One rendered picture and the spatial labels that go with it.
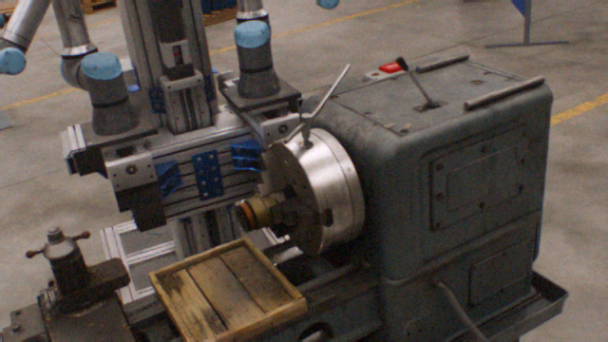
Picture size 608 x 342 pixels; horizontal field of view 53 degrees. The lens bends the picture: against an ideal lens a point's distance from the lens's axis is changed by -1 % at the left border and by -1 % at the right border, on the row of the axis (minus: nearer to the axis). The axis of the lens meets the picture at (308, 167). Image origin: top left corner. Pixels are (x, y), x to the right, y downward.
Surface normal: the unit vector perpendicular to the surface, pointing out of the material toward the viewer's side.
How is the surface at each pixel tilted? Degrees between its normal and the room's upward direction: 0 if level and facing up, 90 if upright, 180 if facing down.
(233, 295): 0
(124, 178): 90
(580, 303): 0
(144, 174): 90
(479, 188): 90
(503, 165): 90
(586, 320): 0
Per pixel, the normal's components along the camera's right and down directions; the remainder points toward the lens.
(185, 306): -0.10, -0.89
